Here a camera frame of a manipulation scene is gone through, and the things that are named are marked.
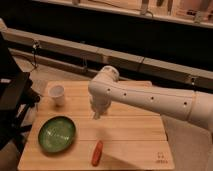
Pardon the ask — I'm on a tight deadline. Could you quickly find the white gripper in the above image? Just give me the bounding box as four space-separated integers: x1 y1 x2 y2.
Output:
90 96 111 120

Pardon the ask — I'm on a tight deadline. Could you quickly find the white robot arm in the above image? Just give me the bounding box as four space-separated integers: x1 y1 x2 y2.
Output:
88 65 213 133

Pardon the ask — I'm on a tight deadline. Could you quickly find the green ceramic bowl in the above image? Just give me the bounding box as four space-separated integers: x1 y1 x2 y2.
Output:
38 116 76 153

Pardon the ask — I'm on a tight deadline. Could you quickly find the orange carrot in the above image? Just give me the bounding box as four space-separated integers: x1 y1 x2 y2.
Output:
91 141 103 166

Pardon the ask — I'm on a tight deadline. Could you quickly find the white paper cup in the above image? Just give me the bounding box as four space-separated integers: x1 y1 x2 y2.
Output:
48 85 65 106

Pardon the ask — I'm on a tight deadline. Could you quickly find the black hanging cable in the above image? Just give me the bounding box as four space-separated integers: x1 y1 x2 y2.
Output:
30 39 41 72

